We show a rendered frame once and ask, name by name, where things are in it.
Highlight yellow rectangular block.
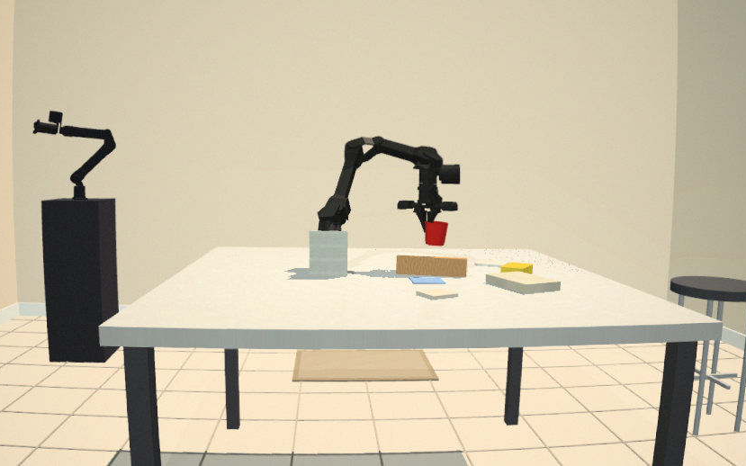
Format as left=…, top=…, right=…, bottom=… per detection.
left=500, top=263, right=533, bottom=274

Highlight red cup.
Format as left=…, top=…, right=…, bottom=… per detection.
left=425, top=221, right=448, bottom=246

